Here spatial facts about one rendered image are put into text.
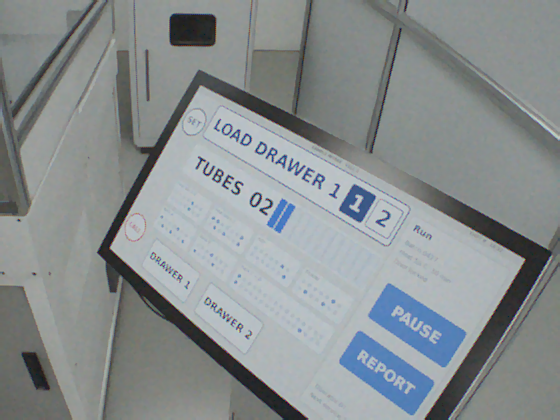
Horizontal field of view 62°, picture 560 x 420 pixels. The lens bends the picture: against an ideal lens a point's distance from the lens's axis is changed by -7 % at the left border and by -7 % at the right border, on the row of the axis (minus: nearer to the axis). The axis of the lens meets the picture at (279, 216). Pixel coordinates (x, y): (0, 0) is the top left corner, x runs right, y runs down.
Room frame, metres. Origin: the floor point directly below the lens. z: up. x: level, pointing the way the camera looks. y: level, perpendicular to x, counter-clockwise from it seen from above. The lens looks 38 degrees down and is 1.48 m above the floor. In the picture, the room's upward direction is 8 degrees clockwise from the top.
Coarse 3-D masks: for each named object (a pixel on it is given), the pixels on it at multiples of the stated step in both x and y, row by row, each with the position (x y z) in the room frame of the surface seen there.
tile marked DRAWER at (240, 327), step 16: (208, 288) 0.42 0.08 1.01; (208, 304) 0.41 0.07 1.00; (224, 304) 0.40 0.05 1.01; (240, 304) 0.40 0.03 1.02; (208, 320) 0.39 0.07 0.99; (224, 320) 0.39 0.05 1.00; (240, 320) 0.38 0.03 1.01; (256, 320) 0.38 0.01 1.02; (224, 336) 0.37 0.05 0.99; (240, 336) 0.37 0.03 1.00; (256, 336) 0.37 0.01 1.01
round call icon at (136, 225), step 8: (128, 216) 0.53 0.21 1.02; (136, 216) 0.53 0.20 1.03; (144, 216) 0.52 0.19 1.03; (128, 224) 0.52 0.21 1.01; (136, 224) 0.52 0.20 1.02; (144, 224) 0.52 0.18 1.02; (120, 232) 0.52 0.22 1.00; (128, 232) 0.51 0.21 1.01; (136, 232) 0.51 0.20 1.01; (144, 232) 0.51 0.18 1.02; (128, 240) 0.51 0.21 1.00; (136, 240) 0.50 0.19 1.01
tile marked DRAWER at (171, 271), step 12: (156, 240) 0.49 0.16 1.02; (156, 252) 0.48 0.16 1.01; (168, 252) 0.47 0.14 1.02; (144, 264) 0.47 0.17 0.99; (156, 264) 0.47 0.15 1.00; (168, 264) 0.46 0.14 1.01; (180, 264) 0.46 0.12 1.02; (156, 276) 0.45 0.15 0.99; (168, 276) 0.45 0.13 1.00; (180, 276) 0.45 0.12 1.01; (192, 276) 0.44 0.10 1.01; (168, 288) 0.44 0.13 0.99; (180, 288) 0.43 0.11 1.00; (192, 288) 0.43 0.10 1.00; (180, 300) 0.42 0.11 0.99
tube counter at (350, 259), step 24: (264, 192) 0.50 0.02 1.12; (264, 216) 0.47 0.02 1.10; (288, 216) 0.46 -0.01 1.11; (312, 216) 0.46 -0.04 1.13; (288, 240) 0.44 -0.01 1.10; (312, 240) 0.44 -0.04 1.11; (336, 240) 0.43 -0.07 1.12; (336, 264) 0.41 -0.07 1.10; (360, 264) 0.40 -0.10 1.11; (360, 288) 0.38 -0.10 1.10
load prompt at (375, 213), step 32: (224, 128) 0.58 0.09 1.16; (256, 128) 0.56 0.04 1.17; (256, 160) 0.53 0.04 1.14; (288, 160) 0.52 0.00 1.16; (320, 160) 0.50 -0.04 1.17; (320, 192) 0.48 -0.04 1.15; (352, 192) 0.46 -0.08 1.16; (384, 192) 0.45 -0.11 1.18; (352, 224) 0.44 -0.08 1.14; (384, 224) 0.43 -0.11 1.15
